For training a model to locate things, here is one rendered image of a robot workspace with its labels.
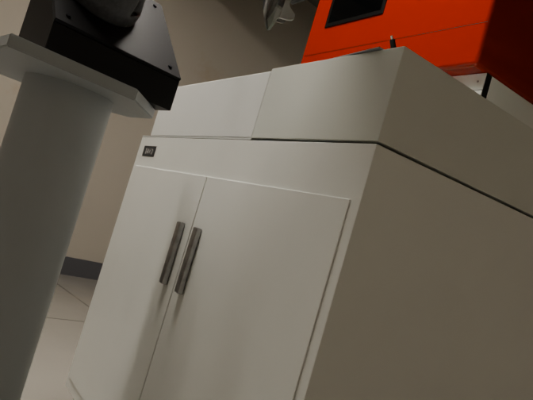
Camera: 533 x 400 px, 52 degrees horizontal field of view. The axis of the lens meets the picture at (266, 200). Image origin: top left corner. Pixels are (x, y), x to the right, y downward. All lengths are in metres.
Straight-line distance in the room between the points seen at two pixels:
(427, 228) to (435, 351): 0.21
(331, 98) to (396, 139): 0.15
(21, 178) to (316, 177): 0.49
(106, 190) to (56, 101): 2.97
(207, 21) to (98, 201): 1.58
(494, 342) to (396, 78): 0.53
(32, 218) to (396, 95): 0.62
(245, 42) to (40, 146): 3.66
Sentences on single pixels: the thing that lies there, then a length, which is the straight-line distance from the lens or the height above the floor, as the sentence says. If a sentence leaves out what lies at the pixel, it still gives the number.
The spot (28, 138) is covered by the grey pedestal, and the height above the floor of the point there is 0.69.
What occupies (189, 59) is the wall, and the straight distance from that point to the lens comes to 4.23.
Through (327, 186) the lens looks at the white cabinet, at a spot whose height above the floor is 0.75.
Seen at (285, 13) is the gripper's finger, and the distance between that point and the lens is 1.30.
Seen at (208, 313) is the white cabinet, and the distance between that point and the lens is 1.04.
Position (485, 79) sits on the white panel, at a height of 1.20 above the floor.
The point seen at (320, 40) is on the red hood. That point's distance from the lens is 2.10.
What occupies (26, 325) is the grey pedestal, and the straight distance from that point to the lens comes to 1.04.
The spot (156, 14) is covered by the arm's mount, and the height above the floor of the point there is 1.02.
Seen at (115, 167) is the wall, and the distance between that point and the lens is 3.95.
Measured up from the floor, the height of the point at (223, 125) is 0.85.
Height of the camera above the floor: 0.65
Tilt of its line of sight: 3 degrees up
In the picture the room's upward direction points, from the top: 16 degrees clockwise
